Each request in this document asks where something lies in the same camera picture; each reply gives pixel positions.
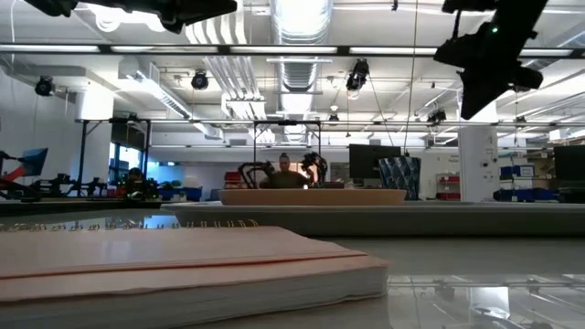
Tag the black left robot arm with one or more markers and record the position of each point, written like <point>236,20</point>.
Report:
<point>114,4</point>

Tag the black background robot arm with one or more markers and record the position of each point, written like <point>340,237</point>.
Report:
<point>315,164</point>
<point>253,172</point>

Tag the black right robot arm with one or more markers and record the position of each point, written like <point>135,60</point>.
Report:
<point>512,18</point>

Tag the grey plastic tray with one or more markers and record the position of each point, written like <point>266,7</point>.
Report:
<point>388,218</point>

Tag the white square column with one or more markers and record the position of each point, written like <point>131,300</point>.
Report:
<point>478,160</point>

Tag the black ceiling spotlight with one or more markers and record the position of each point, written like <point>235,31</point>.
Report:
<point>44,86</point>
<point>357,75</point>
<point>199,81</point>

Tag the red storage drawers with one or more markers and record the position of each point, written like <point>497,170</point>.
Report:
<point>448,186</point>

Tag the shelf with blue bins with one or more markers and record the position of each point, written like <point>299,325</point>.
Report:
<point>525,183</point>

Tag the black computer monitor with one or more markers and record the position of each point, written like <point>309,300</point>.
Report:
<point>569,162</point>
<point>372,161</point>

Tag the person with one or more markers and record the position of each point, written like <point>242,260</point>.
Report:
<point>135,183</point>
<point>285,176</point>

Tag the blue and red chair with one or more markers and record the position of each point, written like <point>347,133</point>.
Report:
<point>27,165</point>

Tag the pink spiral-bound notebook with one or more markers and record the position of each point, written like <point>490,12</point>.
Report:
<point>173,269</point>

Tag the black overhead frame bar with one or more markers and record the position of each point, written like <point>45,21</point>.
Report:
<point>274,49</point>

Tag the silver ceiling air duct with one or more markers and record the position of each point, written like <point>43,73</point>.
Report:
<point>299,55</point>

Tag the black metal rig frame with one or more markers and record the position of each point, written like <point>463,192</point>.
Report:
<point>287,137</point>
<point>114,151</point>

